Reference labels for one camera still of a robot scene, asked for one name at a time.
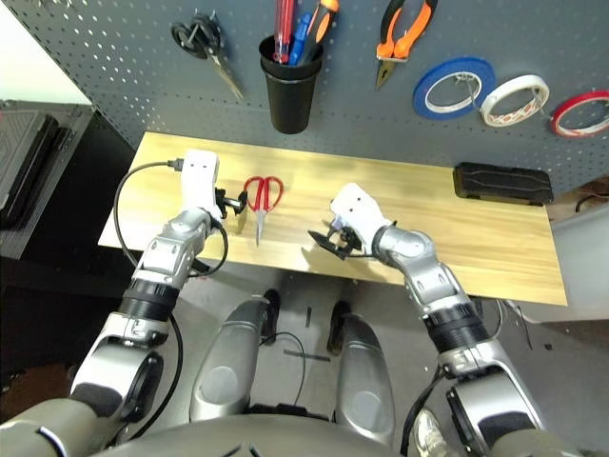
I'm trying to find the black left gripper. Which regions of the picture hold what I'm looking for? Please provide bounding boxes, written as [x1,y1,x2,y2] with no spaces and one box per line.
[213,188,248,221]

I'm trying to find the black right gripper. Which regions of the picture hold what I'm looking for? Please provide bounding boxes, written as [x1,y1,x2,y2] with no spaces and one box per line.
[307,226,367,261]

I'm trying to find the red handled screwdriver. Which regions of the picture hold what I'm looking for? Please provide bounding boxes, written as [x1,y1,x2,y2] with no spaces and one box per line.
[273,0,296,66]

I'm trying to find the orange black needle-nose pliers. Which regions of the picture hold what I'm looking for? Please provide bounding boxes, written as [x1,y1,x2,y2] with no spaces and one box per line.
[374,0,439,91]

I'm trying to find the red tape roll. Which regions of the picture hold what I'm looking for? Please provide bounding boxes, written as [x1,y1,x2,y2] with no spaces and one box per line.
[550,89,609,139]

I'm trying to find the black plastic cup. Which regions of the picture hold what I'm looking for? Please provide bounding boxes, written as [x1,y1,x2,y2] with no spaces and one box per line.
[259,33,324,135]

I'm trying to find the long black floor tape strip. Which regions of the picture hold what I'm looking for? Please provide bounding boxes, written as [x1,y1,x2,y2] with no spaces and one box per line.
[284,349,331,362]

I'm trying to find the silver right robot leg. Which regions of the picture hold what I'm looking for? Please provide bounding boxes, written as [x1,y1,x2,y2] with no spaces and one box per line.
[326,300,396,447]

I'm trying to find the silver robot leg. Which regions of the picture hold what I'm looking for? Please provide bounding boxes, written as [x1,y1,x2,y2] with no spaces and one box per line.
[189,288,282,423]
[326,300,396,447]

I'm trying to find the silver left robot leg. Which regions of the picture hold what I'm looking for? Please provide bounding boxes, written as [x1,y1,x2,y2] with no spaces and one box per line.
[189,288,282,423]

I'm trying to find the blue tape roll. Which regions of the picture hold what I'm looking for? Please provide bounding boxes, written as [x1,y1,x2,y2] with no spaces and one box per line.
[412,56,497,120]

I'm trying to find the black ribbed box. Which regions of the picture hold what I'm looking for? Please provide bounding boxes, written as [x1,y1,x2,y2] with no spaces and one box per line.
[452,161,556,207]

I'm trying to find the white tape roll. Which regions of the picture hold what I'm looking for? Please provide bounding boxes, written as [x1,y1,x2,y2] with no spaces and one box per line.
[479,74,551,130]

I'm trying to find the black equipment case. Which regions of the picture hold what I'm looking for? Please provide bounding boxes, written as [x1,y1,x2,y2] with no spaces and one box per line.
[0,99,96,261]

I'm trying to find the white grey sneaker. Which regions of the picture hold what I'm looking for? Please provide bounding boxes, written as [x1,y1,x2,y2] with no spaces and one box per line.
[413,408,448,457]

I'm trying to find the grey robot torso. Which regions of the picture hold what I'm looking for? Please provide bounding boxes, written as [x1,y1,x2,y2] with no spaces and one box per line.
[0,397,609,457]

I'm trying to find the large grey rounded housing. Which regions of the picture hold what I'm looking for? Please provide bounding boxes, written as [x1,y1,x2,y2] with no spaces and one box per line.
[551,204,609,328]

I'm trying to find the red handled scissors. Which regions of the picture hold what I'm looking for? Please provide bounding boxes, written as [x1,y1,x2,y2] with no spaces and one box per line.
[244,175,285,248]

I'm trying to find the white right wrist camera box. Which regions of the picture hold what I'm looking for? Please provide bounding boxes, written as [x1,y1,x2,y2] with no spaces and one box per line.
[330,183,384,244]

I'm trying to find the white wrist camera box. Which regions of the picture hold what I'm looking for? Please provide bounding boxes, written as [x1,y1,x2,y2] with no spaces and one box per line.
[330,183,384,244]
[180,149,221,223]

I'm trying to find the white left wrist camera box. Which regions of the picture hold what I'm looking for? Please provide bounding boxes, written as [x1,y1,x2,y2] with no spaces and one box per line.
[180,149,221,223]

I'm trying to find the black floor cable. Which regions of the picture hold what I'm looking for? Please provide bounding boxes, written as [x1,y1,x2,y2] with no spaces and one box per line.
[259,331,308,406]

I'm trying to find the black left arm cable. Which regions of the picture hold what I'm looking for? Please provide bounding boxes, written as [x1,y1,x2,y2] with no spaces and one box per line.
[113,160,229,444]

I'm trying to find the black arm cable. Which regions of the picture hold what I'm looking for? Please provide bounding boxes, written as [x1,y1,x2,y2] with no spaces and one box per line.
[113,160,229,444]
[349,221,448,457]

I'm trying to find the black handled scissors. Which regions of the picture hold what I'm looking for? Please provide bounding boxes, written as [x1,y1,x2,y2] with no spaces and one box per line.
[170,13,245,101]

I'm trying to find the blue handled screwdriver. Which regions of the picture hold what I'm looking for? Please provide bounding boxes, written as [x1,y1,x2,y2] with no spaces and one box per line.
[287,12,313,67]

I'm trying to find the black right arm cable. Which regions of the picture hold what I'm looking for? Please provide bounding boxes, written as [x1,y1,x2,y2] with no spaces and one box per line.
[349,221,448,457]

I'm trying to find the orange black handled screwdriver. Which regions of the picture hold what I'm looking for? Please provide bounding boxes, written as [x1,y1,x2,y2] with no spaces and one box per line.
[297,0,340,66]

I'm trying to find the white floor cables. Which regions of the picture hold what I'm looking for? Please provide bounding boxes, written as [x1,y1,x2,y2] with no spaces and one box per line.
[499,299,534,351]

